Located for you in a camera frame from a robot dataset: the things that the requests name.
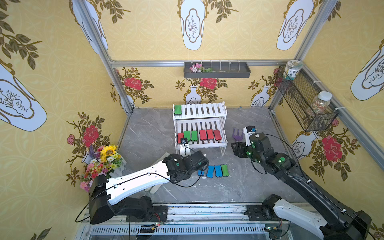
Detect green eraser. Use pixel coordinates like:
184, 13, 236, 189
174, 105, 182, 116
221, 165, 230, 177
191, 131, 199, 142
184, 131, 191, 141

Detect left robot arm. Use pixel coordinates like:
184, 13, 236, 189
88, 151, 209, 225

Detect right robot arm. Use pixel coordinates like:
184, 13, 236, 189
231, 133, 372, 240

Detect white two-tier slatted shelf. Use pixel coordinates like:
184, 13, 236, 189
173, 102, 228, 155

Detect red eraser bottom right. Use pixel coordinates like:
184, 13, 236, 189
213, 130, 222, 141

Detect red eraser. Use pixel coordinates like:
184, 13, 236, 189
199, 130, 207, 141
206, 129, 215, 141
177, 133, 184, 145
213, 130, 222, 141

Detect red eraser bottom left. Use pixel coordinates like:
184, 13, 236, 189
177, 133, 184, 145

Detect white grey work glove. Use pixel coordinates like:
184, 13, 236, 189
145, 160, 162, 194

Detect clear jar white lid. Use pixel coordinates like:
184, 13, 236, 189
307, 91, 333, 117

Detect pink artificial flowers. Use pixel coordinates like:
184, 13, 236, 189
189, 63, 214, 73

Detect colourful flower bouquet basket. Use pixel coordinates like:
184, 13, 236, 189
80, 145, 127, 192

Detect jar with patterned label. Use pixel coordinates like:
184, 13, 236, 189
283, 60, 303, 81

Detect purple garden fork pink handle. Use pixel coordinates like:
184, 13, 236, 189
232, 128, 244, 143

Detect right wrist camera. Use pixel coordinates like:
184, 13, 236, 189
243, 126, 257, 147

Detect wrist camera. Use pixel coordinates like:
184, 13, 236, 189
180, 138, 191, 157
243, 126, 257, 147

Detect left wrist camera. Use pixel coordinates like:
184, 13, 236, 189
180, 138, 191, 157

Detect metal base rail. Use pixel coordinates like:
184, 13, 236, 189
75, 200, 327, 240

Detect dark grey wall tray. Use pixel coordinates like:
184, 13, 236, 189
184, 61, 251, 79

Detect black wire wall basket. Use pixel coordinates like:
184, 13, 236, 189
276, 66, 339, 132

